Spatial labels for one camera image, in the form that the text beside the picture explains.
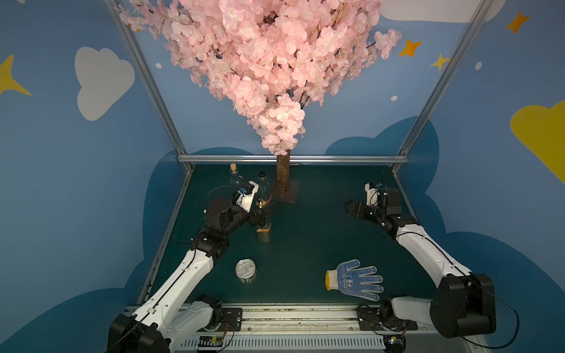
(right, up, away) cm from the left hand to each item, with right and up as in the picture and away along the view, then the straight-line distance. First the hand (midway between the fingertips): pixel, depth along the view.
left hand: (263, 194), depth 75 cm
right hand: (+37, -4, +13) cm, 40 cm away
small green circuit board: (-18, -50, -2) cm, 53 cm away
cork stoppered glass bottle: (-13, +5, +15) cm, 20 cm away
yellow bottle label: (0, -15, +9) cm, 17 cm away
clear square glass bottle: (-2, -20, +19) cm, 28 cm away
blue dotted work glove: (+34, -33, +7) cm, 48 cm away
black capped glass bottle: (-1, +2, +13) cm, 13 cm away
